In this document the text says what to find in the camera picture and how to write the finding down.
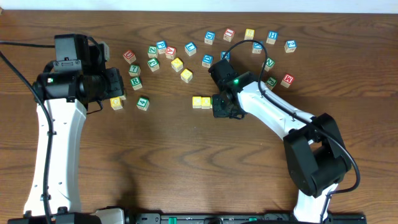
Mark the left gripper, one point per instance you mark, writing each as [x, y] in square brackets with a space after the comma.
[116, 82]

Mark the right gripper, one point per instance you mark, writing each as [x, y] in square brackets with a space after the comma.
[221, 106]

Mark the yellow O block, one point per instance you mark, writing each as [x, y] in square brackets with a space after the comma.
[206, 102]

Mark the yellow C block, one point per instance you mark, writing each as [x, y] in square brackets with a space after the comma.
[196, 102]

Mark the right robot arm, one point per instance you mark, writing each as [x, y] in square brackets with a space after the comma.
[316, 157]

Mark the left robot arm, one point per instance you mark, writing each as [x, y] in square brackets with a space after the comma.
[54, 196]

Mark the yellow block lower left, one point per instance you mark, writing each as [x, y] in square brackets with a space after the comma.
[116, 103]

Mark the green R block left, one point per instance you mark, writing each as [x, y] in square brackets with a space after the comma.
[136, 83]

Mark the green 7 block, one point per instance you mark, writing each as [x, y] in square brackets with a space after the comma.
[134, 70]

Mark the green 4 block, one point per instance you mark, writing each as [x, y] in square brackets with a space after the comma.
[143, 103]

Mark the red U block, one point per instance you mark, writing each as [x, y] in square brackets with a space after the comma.
[129, 56]

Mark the green J block left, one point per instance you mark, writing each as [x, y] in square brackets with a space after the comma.
[153, 64]

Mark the green j block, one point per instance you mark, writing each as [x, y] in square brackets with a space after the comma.
[153, 64]
[271, 83]

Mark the blue D block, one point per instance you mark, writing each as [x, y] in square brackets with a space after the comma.
[207, 61]

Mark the blue I block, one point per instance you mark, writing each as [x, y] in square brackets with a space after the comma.
[225, 55]

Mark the yellow S block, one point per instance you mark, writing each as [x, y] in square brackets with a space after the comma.
[186, 75]

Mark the green J block right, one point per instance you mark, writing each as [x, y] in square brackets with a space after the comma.
[271, 83]

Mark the green Z block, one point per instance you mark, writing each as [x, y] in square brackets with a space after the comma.
[152, 52]

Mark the green N block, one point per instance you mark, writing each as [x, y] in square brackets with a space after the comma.
[268, 64]

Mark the blue P block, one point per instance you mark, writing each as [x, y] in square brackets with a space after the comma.
[161, 46]

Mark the yellow K block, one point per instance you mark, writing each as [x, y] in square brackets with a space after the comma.
[177, 64]

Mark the blue L block left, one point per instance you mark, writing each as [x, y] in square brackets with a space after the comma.
[190, 48]

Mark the red A block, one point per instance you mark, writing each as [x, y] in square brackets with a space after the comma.
[170, 53]

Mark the red M block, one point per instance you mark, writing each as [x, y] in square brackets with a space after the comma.
[287, 80]

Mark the red I block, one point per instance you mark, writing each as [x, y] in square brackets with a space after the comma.
[228, 35]

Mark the yellow block top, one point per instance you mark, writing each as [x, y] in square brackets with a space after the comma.
[249, 34]

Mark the blue H block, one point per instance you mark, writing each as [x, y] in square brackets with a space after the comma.
[272, 37]

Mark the blue 2 block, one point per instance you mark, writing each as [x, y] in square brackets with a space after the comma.
[290, 46]

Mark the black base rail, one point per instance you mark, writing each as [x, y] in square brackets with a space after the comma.
[230, 218]

